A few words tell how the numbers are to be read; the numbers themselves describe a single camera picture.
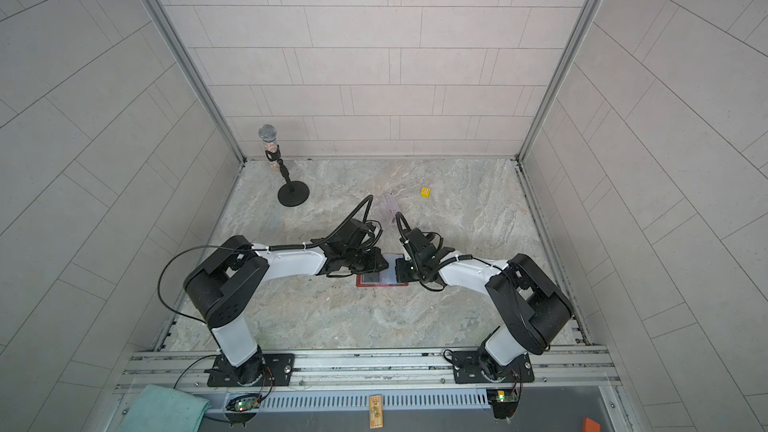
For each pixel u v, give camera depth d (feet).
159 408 2.14
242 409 2.11
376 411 2.14
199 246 3.16
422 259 2.25
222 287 1.51
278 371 2.31
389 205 3.31
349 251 2.34
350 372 2.37
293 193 3.38
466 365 2.33
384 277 2.77
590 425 2.10
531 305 1.44
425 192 3.45
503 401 2.23
